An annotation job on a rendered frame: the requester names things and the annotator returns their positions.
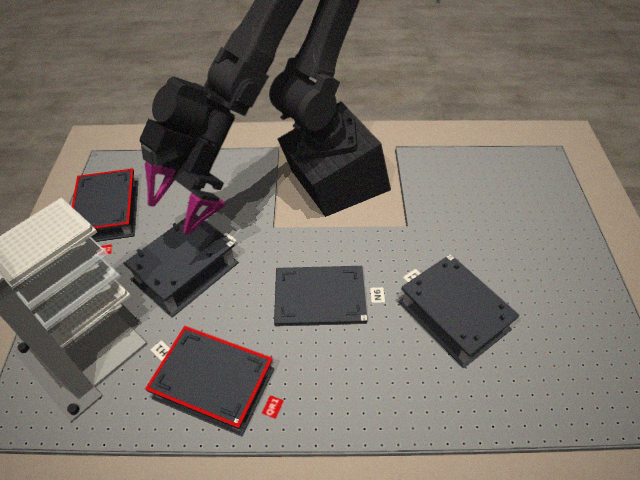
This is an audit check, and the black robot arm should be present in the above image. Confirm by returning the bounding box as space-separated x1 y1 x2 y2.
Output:
139 0 360 176

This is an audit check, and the white multi-well plate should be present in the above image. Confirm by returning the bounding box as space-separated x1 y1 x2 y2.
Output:
34 260 121 330
51 281 131 348

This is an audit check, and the cream multiwell plate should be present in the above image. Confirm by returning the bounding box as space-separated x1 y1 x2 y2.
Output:
0 198 97 288

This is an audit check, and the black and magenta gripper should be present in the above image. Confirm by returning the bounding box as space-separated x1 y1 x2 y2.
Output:
145 142 226 234

